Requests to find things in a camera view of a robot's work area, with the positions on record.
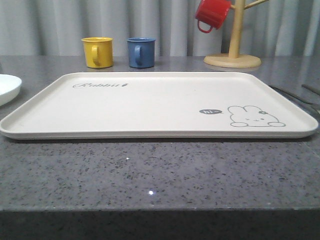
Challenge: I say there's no blue enamel mug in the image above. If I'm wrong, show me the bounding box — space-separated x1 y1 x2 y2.
127 37 156 69

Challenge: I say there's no yellow enamel mug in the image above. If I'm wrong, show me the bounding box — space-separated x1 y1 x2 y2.
81 37 114 69

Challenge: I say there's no silver metal fork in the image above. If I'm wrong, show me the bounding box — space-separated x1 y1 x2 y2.
269 85 313 105

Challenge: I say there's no wooden mug tree stand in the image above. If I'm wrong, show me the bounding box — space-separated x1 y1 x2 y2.
203 0 268 68

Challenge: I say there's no red enamel mug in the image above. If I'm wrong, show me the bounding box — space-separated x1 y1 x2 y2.
195 0 232 34

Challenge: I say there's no beige rabbit serving tray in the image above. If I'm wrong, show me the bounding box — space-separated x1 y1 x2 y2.
0 72 319 140

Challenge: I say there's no white round plate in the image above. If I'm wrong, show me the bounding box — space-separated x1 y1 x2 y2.
0 74 22 106

